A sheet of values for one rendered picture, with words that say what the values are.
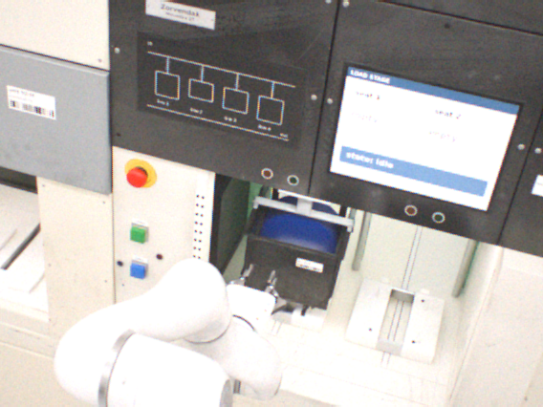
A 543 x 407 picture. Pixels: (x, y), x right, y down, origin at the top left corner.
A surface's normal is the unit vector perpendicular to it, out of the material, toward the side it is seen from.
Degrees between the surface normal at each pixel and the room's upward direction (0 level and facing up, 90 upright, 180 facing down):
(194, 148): 90
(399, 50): 90
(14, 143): 90
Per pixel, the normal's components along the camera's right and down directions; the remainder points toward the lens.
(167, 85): -0.29, 0.55
